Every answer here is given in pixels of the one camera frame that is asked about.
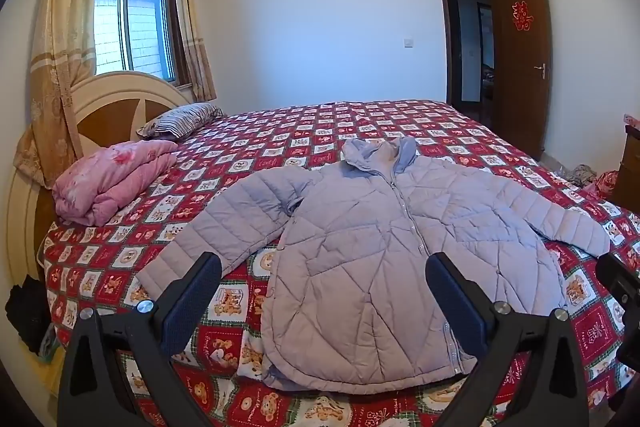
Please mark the black bag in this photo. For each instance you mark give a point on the black bag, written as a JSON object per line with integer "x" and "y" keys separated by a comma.
{"x": 27, "y": 317}

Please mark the lilac quilted puffer jacket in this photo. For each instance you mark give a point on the lilac quilted puffer jacket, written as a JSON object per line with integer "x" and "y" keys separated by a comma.
{"x": 360, "y": 257}

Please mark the striped pillow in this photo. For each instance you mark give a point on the striped pillow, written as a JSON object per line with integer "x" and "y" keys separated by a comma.
{"x": 180, "y": 119}

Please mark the window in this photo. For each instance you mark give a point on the window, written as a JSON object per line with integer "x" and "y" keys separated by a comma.
{"x": 140, "y": 22}

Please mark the brown wooden cabinet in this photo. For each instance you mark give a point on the brown wooden cabinet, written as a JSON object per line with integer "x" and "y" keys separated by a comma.
{"x": 627, "y": 172}

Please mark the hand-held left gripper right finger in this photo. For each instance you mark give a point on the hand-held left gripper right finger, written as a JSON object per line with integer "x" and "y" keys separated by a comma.
{"x": 452, "y": 307}

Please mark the brown wooden door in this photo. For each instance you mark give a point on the brown wooden door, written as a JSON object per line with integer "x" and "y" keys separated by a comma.
{"x": 520, "y": 107}

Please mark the red patterned bag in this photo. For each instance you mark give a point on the red patterned bag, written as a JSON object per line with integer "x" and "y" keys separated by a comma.
{"x": 607, "y": 184}

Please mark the cream and wood headboard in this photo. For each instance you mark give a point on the cream and wood headboard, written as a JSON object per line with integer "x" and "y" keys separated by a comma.
{"x": 110, "y": 107}

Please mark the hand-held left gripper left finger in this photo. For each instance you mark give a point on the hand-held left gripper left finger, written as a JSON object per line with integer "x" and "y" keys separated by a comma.
{"x": 192, "y": 307}

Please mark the pink folded quilt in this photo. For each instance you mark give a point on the pink folded quilt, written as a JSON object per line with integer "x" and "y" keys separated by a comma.
{"x": 110, "y": 177}

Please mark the beige floral curtain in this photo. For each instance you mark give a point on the beige floral curtain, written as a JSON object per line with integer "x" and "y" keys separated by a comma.
{"x": 65, "y": 32}
{"x": 192, "y": 32}

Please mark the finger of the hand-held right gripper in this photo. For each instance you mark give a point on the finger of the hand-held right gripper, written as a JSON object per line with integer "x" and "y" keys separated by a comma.
{"x": 617, "y": 274}

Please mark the dark wooden door frame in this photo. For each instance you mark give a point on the dark wooden door frame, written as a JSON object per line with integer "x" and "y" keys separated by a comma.
{"x": 441, "y": 32}

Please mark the red printed checkered bedspread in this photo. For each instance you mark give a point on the red printed checkered bedspread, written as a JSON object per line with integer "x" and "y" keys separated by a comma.
{"x": 240, "y": 147}

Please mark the grey crumpled cloth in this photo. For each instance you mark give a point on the grey crumpled cloth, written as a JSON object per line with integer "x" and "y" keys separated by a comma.
{"x": 582, "y": 174}

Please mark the red paper door decoration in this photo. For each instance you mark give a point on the red paper door decoration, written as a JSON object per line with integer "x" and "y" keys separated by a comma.
{"x": 522, "y": 15}

